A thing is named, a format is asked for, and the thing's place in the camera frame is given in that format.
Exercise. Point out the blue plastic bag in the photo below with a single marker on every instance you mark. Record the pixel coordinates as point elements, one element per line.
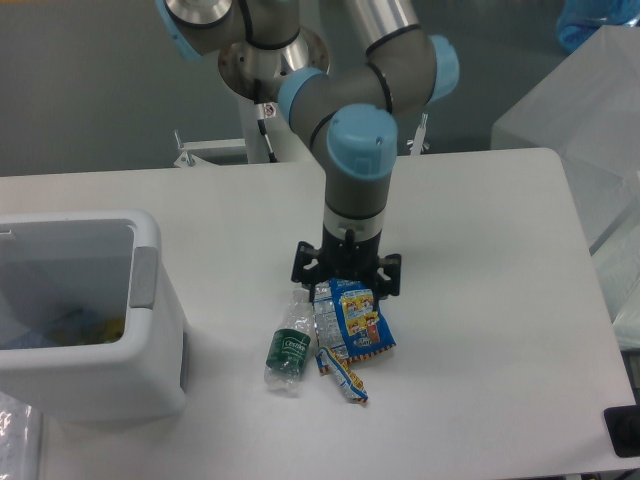
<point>579,20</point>

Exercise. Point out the white base bracket left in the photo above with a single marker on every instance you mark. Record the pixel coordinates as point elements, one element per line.
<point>210,152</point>

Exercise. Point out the black device at edge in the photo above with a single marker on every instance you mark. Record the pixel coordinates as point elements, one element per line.
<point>623,426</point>

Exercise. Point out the wrapper strip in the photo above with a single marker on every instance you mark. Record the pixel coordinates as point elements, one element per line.
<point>350,385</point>

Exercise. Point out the translucent plastic box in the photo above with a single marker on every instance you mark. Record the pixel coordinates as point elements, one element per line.
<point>587,111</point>

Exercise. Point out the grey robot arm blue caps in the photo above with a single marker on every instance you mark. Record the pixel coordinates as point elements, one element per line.
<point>348,123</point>

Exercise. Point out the white trash can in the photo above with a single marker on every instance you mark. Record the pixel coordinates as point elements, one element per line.
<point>110,262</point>

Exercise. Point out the clear plastic bag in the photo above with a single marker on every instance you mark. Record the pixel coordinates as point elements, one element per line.
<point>21,433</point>

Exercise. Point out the clear bottle green label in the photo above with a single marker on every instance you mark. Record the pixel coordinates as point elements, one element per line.
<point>290,345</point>

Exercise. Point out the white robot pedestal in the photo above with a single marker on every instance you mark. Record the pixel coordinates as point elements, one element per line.
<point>254,76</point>

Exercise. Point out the blue snack wrapper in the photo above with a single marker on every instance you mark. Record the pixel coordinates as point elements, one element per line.
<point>348,322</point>

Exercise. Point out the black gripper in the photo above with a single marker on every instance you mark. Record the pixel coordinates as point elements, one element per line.
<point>347,259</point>

